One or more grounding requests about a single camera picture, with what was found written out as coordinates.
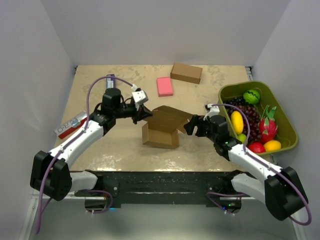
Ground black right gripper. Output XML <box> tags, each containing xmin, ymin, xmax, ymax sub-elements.
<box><xmin>183</xmin><ymin>114</ymin><xmax>218</xmax><ymax>143</ymax></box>

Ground brown cardboard box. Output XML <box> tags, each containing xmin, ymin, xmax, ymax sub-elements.
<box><xmin>142</xmin><ymin>105</ymin><xmax>192</xmax><ymax>150</ymax></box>
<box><xmin>170</xmin><ymin>62</ymin><xmax>203</xmax><ymax>85</ymax></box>

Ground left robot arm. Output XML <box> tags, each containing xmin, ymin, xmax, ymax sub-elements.
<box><xmin>30</xmin><ymin>88</ymin><xmax>153</xmax><ymax>201</ymax></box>

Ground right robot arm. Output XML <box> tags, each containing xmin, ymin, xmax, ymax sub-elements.
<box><xmin>183</xmin><ymin>115</ymin><xmax>311</xmax><ymax>221</ymax></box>

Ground purple toothpaste box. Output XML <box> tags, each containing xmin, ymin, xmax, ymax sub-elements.
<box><xmin>106</xmin><ymin>74</ymin><xmax>116</xmax><ymax>89</ymax></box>

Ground closed brown cardboard box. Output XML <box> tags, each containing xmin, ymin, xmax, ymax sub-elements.
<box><xmin>170</xmin><ymin>62</ymin><xmax>203</xmax><ymax>85</ymax></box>

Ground red white toothpaste box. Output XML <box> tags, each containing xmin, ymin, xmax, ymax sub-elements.
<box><xmin>54</xmin><ymin>111</ymin><xmax>88</xmax><ymax>139</ymax></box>

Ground pink sticky note pad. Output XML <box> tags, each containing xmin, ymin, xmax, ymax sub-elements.
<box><xmin>156</xmin><ymin>76</ymin><xmax>174</xmax><ymax>97</ymax></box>

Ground green toy lime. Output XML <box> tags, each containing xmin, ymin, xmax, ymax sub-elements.
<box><xmin>237</xmin><ymin>133</ymin><xmax>247</xmax><ymax>144</ymax></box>

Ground dark blue toy grapes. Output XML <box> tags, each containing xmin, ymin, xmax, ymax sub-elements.
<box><xmin>223</xmin><ymin>97</ymin><xmax>248</xmax><ymax>110</ymax></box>

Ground red purple toy grapes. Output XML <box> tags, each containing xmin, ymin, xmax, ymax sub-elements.
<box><xmin>229</xmin><ymin>104</ymin><xmax>261</xmax><ymax>144</ymax></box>

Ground olive green plastic bin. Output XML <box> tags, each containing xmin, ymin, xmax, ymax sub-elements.
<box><xmin>218</xmin><ymin>81</ymin><xmax>299</xmax><ymax>156</ymax></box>

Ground green toy melon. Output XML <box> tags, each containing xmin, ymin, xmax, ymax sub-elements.
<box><xmin>243</xmin><ymin>89</ymin><xmax>261</xmax><ymax>105</ymax></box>

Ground red toy apple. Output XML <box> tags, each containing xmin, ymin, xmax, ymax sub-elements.
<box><xmin>247</xmin><ymin>142</ymin><xmax>266</xmax><ymax>154</ymax></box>

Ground pink toy dragon fruit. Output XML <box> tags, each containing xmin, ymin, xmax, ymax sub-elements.
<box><xmin>258</xmin><ymin>105</ymin><xmax>278</xmax><ymax>144</ymax></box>

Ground orange yellow toy fruit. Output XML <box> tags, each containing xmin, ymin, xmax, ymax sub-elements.
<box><xmin>263</xmin><ymin>140</ymin><xmax>282</xmax><ymax>152</ymax></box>

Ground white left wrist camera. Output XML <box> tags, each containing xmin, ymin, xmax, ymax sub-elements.
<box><xmin>132</xmin><ymin>90</ymin><xmax>149</xmax><ymax>109</ymax></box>

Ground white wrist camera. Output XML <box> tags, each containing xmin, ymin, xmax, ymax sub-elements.
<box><xmin>132</xmin><ymin>90</ymin><xmax>149</xmax><ymax>109</ymax></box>
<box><xmin>203</xmin><ymin>103</ymin><xmax>220</xmax><ymax>120</ymax></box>

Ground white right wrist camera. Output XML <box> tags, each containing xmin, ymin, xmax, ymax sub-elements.
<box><xmin>203</xmin><ymin>103</ymin><xmax>220</xmax><ymax>120</ymax></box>

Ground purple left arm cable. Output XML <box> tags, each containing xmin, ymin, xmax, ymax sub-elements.
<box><xmin>34</xmin><ymin>76</ymin><xmax>137</xmax><ymax>235</ymax></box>

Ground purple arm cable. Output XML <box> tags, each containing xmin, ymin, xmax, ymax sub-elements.
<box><xmin>209</xmin><ymin>103</ymin><xmax>313</xmax><ymax>227</ymax></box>
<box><xmin>34</xmin><ymin>76</ymin><xmax>137</xmax><ymax>235</ymax></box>

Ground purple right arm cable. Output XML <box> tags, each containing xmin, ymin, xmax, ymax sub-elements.
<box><xmin>209</xmin><ymin>103</ymin><xmax>313</xmax><ymax>227</ymax></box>

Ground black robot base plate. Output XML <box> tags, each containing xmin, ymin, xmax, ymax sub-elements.
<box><xmin>75</xmin><ymin>170</ymin><xmax>242</xmax><ymax>213</ymax></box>

